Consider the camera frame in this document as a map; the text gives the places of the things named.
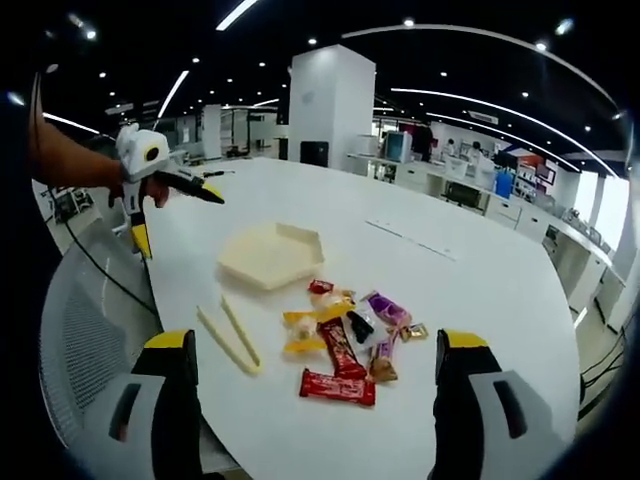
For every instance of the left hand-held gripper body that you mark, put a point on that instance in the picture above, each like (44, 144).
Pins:
(145, 150)

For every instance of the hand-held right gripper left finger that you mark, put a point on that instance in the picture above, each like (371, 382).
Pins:
(155, 430)

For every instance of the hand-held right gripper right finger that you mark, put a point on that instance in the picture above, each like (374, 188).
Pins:
(480, 430)

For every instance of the cream hexagonal container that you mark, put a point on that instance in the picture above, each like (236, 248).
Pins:
(272, 252)

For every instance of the cream food tongs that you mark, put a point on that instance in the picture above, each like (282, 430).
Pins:
(235, 342)

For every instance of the person's left hand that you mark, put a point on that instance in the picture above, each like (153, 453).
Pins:
(161, 193)

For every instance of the small gold candy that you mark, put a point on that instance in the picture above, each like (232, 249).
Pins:
(415, 332)

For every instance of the purple and brown snack packet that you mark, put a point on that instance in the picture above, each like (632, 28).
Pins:
(382, 362)

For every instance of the grey mesh office chair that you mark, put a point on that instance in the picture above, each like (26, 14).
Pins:
(85, 320)

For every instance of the black box cabinet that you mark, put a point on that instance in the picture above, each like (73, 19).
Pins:
(315, 152)

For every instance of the wide red chocolate bar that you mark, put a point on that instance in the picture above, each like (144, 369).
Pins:
(337, 387)

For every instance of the clear packet with black snack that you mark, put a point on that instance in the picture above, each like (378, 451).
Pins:
(364, 327)

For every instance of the white square column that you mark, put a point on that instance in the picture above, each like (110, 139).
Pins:
(330, 105)

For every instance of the narrow red chocolate bar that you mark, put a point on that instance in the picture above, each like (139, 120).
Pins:
(342, 347)

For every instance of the small red candy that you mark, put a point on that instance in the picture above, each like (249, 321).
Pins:
(320, 287)

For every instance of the yellow snack packet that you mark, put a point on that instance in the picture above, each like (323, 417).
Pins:
(300, 335)

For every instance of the pale orange wrapped candy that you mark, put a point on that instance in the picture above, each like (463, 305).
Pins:
(332, 300)

